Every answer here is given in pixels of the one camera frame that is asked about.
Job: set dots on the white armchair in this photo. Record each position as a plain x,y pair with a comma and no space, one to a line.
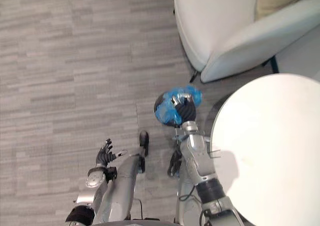
237,29

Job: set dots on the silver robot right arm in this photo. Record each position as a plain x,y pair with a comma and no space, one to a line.
205,171

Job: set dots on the beige cushion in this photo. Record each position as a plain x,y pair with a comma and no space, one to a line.
280,1

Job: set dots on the round white tea table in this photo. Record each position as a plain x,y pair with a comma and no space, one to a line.
270,148

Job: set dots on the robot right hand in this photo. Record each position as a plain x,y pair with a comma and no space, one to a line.
187,108

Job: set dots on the blue plastic trash bag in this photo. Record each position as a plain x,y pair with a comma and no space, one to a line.
180,103

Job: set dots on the small black bin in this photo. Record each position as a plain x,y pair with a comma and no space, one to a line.
160,103

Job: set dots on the silver robot left leg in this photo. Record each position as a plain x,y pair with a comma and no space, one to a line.
127,176

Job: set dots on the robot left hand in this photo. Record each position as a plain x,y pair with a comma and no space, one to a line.
103,156

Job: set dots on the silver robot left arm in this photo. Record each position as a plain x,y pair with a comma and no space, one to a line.
92,191

